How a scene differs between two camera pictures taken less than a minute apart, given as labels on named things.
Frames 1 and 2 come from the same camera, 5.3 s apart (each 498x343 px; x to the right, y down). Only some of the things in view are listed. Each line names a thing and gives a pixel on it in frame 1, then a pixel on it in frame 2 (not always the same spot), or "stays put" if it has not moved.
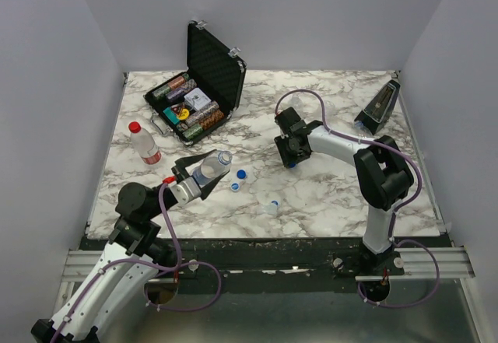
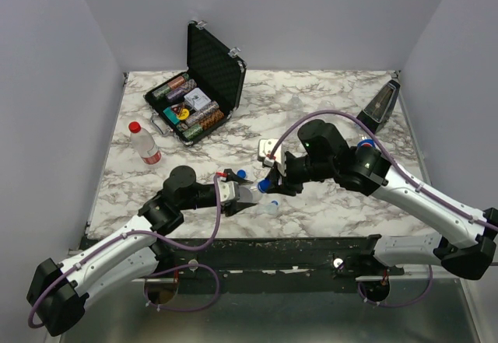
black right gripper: x=292 y=146 to x=281 y=176
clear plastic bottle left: x=296 y=103 stays put
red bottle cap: x=135 y=127 stays put
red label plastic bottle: x=144 y=144 stays put
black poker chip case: x=194 y=103 stays put
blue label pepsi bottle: x=213 y=167 to x=250 y=194
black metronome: x=379 y=112 stays put
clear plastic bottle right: x=331 y=108 stays put
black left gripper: x=183 y=162 to x=235 y=208
